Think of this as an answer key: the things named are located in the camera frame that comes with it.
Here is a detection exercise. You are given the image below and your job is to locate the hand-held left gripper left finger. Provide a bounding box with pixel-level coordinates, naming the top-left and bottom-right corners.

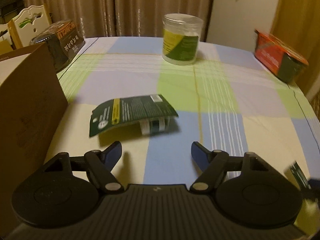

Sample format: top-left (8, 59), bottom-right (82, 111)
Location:
top-left (44, 141), bottom-right (124, 194)

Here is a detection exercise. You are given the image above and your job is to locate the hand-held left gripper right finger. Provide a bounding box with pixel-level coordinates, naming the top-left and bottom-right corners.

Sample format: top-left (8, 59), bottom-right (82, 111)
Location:
top-left (190, 141), bottom-right (285, 193)

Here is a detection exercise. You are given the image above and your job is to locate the black tube with white cap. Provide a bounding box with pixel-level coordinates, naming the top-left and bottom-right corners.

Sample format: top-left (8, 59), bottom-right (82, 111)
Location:
top-left (290, 162), bottom-right (312, 189)

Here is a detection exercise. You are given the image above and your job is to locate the green card blister package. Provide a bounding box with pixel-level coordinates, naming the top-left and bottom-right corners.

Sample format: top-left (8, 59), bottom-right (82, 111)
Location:
top-left (89, 94), bottom-right (179, 138)

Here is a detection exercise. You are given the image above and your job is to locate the brown storage box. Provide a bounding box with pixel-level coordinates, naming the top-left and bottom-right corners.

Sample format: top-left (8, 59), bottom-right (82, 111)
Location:
top-left (0, 42), bottom-right (68, 230)

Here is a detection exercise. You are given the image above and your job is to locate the plaid cloth desktop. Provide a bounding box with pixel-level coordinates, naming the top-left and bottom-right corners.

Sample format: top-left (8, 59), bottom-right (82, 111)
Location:
top-left (45, 36), bottom-right (320, 230)

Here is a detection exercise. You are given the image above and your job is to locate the clear jar with green label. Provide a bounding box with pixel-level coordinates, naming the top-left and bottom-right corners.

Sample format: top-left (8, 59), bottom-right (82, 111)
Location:
top-left (162, 14), bottom-right (202, 65)

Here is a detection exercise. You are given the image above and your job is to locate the black instant noodle bowl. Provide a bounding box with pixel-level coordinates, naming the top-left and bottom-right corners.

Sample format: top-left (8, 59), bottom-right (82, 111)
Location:
top-left (29, 19), bottom-right (86, 73)

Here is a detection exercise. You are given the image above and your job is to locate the red-lidded instant noodle bowl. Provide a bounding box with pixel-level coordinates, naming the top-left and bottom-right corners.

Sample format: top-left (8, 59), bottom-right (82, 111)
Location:
top-left (254, 29), bottom-right (309, 84)

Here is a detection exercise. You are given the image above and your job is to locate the white wardrobe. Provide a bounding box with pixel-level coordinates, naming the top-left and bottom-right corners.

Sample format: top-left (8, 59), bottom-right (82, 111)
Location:
top-left (206, 0), bottom-right (284, 53)

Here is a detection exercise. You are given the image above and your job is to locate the beige curtain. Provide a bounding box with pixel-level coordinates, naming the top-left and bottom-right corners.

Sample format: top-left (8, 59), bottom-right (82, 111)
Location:
top-left (21, 0), bottom-right (217, 43)

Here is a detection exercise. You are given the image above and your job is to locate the mustard yellow curtain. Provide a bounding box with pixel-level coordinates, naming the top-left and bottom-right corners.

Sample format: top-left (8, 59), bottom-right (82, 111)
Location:
top-left (270, 0), bottom-right (320, 100)

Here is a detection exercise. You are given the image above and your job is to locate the dark folding rack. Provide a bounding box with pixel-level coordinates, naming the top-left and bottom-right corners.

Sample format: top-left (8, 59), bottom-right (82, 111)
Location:
top-left (0, 0), bottom-right (25, 25)

